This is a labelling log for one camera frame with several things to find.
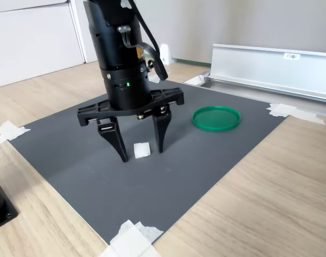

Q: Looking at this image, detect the small white bracket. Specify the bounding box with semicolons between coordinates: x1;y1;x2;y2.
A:
159;43;172;65

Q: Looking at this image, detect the dark grey mat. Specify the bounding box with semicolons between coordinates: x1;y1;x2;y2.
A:
7;80;291;245

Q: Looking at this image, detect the black camera cable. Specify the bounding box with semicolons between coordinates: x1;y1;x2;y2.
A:
129;0;169;81

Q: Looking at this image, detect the round green lid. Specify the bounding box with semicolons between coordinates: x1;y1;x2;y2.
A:
192;105;242;133

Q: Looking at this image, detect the grey partition panel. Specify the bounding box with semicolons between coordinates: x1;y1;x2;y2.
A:
133;0;326;65

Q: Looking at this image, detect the silver cable duct tray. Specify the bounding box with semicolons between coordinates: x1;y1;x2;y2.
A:
184;71;326;116

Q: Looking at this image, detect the small white plastic terminal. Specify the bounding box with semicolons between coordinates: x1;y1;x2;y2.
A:
133;142;152;160

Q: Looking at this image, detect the white partition panel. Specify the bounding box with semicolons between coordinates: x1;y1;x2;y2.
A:
0;0;86;90

